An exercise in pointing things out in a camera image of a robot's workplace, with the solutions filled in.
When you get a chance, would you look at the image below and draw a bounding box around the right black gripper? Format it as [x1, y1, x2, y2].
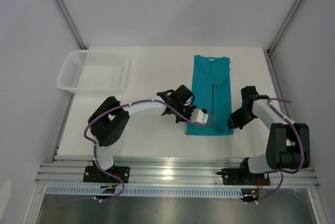
[227, 106, 254, 130]

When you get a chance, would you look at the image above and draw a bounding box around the teal t-shirt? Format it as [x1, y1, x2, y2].
[186, 55, 234, 136]

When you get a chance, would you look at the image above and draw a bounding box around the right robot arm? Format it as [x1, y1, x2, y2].
[228, 86, 310, 184]

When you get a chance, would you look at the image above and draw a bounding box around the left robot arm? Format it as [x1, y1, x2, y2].
[84, 85, 197, 182]

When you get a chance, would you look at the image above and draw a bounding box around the white plastic basket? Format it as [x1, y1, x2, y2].
[56, 50, 131, 95]

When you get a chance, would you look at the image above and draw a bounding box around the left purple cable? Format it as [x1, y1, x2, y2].
[83, 99, 215, 183]

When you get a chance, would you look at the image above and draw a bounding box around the purple cable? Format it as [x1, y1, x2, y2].
[83, 99, 215, 183]
[264, 97, 304, 191]

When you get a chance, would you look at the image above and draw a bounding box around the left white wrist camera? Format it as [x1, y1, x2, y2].
[190, 108, 209, 125]

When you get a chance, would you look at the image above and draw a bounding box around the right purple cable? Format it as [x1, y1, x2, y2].
[264, 97, 304, 191]

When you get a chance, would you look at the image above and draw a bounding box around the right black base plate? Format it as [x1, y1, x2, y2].
[217, 168, 270, 186]

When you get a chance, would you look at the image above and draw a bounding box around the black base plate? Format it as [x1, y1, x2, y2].
[83, 165, 131, 183]
[217, 168, 270, 186]

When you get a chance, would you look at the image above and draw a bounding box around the right side aluminium rail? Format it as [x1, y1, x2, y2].
[265, 51, 306, 167]

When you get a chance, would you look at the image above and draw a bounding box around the aluminium mounting rail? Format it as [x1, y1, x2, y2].
[35, 157, 320, 188]

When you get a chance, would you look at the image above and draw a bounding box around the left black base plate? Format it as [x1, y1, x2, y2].
[83, 165, 131, 183]

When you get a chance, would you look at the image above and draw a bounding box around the left side aluminium rail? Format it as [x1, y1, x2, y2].
[50, 94, 75, 163]

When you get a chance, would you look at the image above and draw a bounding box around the right aluminium frame post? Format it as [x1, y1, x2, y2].
[266, 0, 305, 57]

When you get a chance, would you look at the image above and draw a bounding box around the aluminium frame post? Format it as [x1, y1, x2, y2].
[266, 0, 305, 57]
[53, 0, 86, 50]

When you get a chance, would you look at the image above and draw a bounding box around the white slotted cable duct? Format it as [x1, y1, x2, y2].
[45, 185, 243, 198]

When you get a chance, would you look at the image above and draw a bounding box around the left aluminium frame post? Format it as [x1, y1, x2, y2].
[53, 0, 86, 50]

